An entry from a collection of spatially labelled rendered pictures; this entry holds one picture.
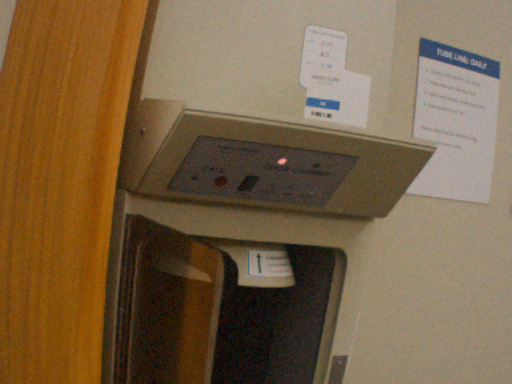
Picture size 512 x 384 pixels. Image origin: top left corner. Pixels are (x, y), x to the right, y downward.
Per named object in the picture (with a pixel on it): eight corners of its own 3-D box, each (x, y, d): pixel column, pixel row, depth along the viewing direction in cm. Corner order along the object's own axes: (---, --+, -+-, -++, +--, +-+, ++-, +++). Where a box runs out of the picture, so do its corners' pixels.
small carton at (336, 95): (303, 118, 133) (309, 65, 133) (332, 123, 137) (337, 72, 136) (338, 123, 130) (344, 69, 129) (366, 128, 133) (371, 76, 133)
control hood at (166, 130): (124, 190, 129) (138, 97, 128) (376, 216, 144) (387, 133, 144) (167, 203, 118) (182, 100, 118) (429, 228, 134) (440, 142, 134)
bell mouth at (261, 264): (127, 255, 150) (132, 211, 150) (251, 267, 159) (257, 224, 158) (186, 281, 135) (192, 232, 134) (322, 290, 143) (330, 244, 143)
